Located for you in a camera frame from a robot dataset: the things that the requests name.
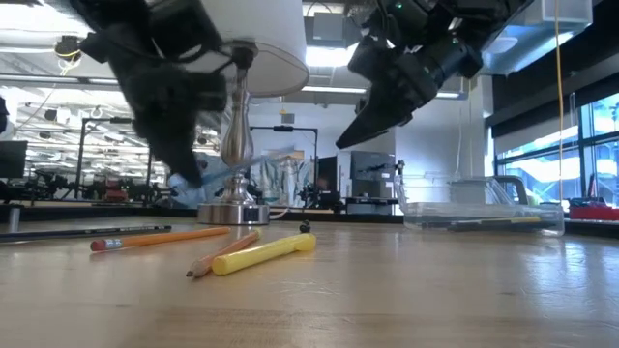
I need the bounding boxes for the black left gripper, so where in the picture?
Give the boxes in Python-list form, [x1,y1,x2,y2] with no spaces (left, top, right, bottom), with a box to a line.
[108,28,228,189]

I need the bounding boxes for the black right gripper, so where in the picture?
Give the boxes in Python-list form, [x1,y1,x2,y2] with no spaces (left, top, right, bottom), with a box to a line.
[336,18,485,150]

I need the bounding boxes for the blue pen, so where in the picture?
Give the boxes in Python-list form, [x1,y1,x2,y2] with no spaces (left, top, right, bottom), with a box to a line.
[200,153,294,188]

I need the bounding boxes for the orange pencil with pink eraser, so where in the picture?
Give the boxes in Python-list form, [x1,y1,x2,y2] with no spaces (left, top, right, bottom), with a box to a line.
[89,226,231,253]

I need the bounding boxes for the sharpened orange pencil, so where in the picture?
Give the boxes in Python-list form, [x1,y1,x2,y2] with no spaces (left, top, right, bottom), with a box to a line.
[186,228,262,279]

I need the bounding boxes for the yellow highlighter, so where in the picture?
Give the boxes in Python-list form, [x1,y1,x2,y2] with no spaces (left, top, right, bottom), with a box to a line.
[211,232,318,277]
[454,215,543,227]

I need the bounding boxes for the black pencil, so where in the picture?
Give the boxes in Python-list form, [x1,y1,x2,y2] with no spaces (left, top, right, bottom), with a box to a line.
[0,223,173,244]

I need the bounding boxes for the clear plastic supply box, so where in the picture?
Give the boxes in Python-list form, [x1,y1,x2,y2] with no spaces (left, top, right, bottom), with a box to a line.
[394,173,566,238]

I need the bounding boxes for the grey ceiling box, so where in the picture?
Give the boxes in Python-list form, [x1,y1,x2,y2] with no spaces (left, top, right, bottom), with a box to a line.
[311,12,347,43]

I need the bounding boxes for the long ceiling light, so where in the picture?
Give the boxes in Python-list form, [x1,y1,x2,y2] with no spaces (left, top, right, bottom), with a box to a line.
[299,85,463,101]

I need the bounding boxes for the grey and white cabinet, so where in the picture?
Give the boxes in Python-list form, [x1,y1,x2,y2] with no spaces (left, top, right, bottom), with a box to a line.
[338,150,398,216]

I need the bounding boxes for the white shade silver table lamp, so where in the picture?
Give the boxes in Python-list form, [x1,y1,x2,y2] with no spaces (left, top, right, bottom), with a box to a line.
[200,0,310,226]

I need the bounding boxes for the person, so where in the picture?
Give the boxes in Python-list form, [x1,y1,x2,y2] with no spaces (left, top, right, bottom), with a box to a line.
[313,174,342,212]

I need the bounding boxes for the blue and white cloth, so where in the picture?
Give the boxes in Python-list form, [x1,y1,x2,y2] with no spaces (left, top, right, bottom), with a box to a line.
[251,154,315,209]

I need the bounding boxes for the black round ceiling fixture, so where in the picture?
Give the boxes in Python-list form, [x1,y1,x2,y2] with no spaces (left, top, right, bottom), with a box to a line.
[53,34,87,63]

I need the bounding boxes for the black monitor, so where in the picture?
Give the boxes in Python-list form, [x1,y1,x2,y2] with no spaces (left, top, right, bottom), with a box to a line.
[0,139,29,179]

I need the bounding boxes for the red bin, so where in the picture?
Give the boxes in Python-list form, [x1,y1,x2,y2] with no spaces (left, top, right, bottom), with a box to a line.
[569,205,619,221]

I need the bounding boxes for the black metal rig frame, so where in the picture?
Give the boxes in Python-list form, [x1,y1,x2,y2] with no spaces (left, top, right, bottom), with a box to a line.
[74,117,154,200]
[249,125,319,209]

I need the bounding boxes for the black metal table frame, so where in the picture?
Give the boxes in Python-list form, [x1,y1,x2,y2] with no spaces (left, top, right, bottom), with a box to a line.
[0,205,619,239]

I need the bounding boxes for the yellow extension cord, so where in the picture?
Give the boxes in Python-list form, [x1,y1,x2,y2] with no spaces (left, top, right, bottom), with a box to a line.
[553,0,566,207]

